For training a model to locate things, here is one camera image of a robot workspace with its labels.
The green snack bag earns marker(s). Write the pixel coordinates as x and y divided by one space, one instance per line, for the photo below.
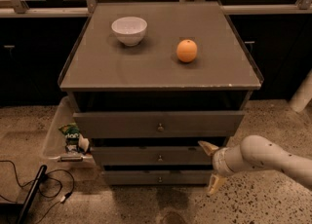
71 134

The white pole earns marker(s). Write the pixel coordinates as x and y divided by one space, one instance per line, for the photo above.
303 95

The black bar on floor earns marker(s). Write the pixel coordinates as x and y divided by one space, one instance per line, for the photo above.
31 194

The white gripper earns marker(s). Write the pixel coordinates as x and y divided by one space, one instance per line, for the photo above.
218 163

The grey bottom drawer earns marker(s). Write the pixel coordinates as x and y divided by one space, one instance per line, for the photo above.
157 177

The grey top drawer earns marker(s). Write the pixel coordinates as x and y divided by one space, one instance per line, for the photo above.
158 124

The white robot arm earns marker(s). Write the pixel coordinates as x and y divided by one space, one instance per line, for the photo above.
252 154

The grey drawer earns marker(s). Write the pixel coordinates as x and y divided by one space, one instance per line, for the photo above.
158 124
157 177
150 155

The grey drawer cabinet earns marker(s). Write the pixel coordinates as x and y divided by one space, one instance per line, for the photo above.
104 75

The orange fruit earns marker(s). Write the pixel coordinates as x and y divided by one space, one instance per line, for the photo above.
186 50

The clear plastic bin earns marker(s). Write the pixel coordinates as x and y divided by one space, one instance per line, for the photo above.
59 150

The white ceramic bowl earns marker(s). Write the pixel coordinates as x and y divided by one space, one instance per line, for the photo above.
129 30

